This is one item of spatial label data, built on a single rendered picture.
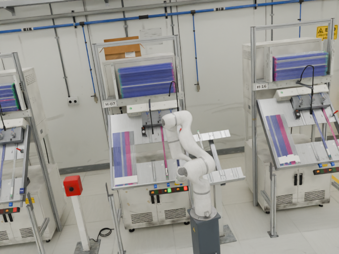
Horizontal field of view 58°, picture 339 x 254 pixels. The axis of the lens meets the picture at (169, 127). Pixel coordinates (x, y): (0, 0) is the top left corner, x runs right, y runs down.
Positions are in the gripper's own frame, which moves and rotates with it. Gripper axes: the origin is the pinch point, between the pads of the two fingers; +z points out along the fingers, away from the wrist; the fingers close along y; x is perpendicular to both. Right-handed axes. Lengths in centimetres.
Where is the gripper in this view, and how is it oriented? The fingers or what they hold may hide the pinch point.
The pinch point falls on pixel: (181, 181)
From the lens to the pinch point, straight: 262.4
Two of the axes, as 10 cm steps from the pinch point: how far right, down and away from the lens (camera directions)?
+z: 0.2, 4.1, 9.1
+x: -1.2, -9.1, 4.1
